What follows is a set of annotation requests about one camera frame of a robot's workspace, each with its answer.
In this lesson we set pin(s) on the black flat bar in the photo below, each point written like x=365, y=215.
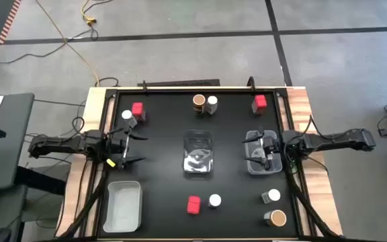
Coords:
x=180, y=83

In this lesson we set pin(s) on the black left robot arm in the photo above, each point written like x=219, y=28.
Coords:
x=62, y=142

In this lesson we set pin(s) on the brown-lid spice jar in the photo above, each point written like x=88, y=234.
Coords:
x=277, y=218
x=199, y=100

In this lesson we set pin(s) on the gray side desk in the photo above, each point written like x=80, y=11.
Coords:
x=12, y=158

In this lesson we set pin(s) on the smoky clear plastic bin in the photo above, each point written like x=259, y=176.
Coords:
x=198, y=151

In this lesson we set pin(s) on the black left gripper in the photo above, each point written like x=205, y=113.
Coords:
x=118, y=148

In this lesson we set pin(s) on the yellow tape tag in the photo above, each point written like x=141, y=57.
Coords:
x=111, y=163

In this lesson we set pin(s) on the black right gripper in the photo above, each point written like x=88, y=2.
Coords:
x=272, y=149

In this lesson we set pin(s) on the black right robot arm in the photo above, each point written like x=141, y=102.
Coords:
x=331, y=141

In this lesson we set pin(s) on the red spice tin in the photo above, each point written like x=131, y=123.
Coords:
x=260, y=101
x=137, y=109
x=193, y=205

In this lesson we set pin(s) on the black diagonal frame strut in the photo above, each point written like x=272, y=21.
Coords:
x=306, y=201
x=94, y=195

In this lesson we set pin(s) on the black table clamp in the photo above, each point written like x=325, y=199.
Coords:
x=251, y=84
x=144, y=86

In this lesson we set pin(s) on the black table frame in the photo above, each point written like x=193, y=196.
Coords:
x=197, y=90

